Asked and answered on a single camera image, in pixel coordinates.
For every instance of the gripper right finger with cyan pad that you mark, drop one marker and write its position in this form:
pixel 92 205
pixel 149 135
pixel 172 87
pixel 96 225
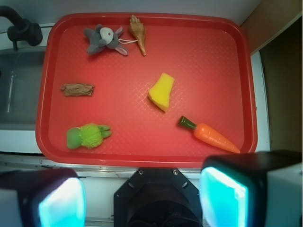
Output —
pixel 262 189

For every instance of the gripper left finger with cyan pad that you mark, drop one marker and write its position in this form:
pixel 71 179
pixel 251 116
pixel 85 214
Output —
pixel 42 198

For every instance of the brown wood chip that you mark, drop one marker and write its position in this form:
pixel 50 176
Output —
pixel 77 89

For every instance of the orange toy carrot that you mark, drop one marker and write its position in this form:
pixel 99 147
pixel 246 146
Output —
pixel 208 135

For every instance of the green fuzzy toy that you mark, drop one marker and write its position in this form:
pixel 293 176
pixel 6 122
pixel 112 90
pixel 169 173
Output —
pixel 89 136

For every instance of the yellow sponge piece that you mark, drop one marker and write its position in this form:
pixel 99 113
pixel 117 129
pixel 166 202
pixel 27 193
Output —
pixel 160 92

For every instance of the red plastic tray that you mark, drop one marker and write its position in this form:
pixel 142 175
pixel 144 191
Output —
pixel 208 57

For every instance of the stainless steel sink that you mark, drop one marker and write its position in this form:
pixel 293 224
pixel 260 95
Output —
pixel 20 80

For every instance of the grey plush donkey toy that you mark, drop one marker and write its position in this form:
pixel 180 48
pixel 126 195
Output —
pixel 104 37

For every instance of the black faucet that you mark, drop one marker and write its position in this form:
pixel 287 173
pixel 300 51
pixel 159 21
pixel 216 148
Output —
pixel 22 29

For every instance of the brown conch seashell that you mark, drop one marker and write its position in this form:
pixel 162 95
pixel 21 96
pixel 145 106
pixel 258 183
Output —
pixel 137 29

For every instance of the black octagonal mount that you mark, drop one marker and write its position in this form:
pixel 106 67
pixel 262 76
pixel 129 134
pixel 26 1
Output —
pixel 157 197

